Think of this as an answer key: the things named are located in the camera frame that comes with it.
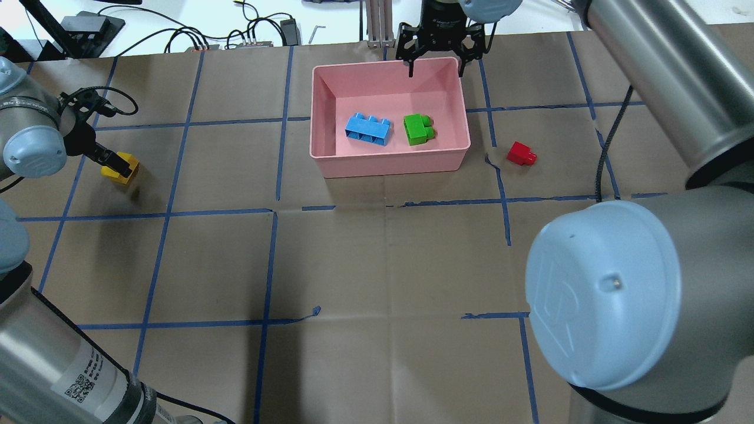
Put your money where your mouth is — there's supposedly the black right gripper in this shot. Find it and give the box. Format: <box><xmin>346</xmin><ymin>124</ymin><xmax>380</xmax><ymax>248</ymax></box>
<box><xmin>395</xmin><ymin>1</ymin><xmax>487</xmax><ymax>78</ymax></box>

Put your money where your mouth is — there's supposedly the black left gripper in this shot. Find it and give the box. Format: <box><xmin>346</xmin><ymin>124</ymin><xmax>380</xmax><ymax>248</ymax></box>
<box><xmin>59</xmin><ymin>92</ymin><xmax>134</xmax><ymax>179</ymax></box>

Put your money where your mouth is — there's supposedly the yellow toy block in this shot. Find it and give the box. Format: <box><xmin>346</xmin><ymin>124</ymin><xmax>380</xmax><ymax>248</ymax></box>
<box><xmin>100</xmin><ymin>152</ymin><xmax>140</xmax><ymax>186</ymax></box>

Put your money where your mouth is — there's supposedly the green toy block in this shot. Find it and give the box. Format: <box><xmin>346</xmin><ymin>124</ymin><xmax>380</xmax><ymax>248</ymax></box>
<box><xmin>403</xmin><ymin>113</ymin><xmax>436</xmax><ymax>147</ymax></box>

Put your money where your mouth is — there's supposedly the blue toy block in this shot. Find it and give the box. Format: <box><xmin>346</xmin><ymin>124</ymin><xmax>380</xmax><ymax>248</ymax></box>
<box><xmin>345</xmin><ymin>112</ymin><xmax>392</xmax><ymax>147</ymax></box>

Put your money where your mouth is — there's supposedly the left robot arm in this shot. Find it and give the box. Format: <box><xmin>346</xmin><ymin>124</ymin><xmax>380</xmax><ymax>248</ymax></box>
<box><xmin>1</xmin><ymin>57</ymin><xmax>231</xmax><ymax>423</ymax></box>

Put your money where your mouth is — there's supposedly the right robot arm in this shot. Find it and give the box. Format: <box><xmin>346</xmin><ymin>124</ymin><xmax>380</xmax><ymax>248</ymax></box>
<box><xmin>525</xmin><ymin>1</ymin><xmax>753</xmax><ymax>423</ymax></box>

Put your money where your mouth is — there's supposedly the pink plastic box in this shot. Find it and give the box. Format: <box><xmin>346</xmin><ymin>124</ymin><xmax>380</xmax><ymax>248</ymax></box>
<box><xmin>309</xmin><ymin>57</ymin><xmax>471</xmax><ymax>179</ymax></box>

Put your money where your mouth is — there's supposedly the black stand base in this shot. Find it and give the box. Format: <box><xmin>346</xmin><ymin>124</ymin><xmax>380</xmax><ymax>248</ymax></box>
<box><xmin>54</xmin><ymin>11</ymin><xmax>125</xmax><ymax>59</ymax></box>

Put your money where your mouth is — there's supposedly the red toy block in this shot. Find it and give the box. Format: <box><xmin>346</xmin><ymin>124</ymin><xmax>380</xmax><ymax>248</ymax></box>
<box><xmin>506</xmin><ymin>141</ymin><xmax>538</xmax><ymax>166</ymax></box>

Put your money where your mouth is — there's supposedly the brown paper table cover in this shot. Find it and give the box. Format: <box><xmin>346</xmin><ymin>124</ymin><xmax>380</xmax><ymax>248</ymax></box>
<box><xmin>0</xmin><ymin>24</ymin><xmax>754</xmax><ymax>424</ymax></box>

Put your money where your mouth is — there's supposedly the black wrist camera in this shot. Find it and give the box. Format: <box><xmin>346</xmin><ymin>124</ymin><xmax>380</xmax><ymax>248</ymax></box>
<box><xmin>65</xmin><ymin>88</ymin><xmax>120</xmax><ymax>121</ymax></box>

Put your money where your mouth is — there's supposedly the aluminium frame post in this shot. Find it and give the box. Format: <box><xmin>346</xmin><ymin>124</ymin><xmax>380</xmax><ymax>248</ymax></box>
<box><xmin>360</xmin><ymin>1</ymin><xmax>396</xmax><ymax>49</ymax></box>

